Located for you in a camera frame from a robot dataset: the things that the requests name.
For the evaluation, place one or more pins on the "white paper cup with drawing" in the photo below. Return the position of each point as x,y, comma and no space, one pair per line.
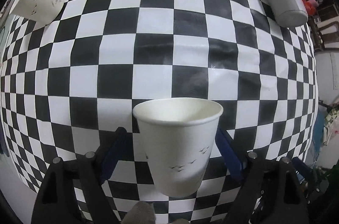
40,11

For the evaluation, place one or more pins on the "black white checkered tablecloth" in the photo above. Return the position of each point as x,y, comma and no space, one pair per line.
66,85

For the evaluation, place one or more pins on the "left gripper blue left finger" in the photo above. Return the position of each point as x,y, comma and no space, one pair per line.
112,148

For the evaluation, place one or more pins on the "red plastic bag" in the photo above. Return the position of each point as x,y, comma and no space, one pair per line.
309,5

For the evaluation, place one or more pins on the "dark wooden chair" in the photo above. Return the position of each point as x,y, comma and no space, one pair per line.
323,25

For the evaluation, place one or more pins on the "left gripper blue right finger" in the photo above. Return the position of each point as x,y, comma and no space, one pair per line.
234,159

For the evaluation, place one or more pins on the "small white paper cup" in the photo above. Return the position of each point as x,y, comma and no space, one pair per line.
178,136

